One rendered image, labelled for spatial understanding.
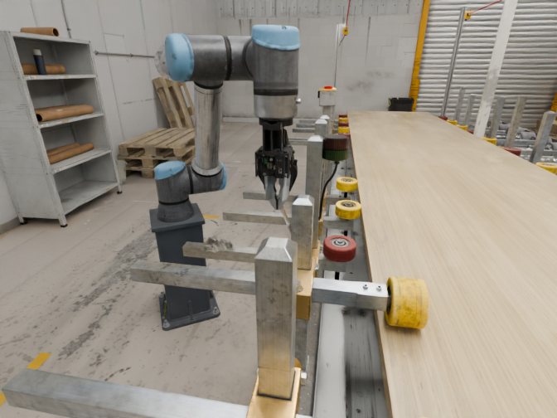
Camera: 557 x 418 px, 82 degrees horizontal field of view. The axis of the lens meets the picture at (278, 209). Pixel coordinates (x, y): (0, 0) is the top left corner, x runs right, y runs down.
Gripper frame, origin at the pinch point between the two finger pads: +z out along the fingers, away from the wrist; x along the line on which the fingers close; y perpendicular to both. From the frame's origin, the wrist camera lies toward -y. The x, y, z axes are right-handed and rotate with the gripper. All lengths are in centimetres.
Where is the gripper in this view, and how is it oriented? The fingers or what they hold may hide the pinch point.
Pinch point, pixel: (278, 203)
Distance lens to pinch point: 76.8
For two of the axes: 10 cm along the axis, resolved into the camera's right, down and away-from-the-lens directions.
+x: 9.8, 0.7, -1.6
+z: 0.0, 9.2, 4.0
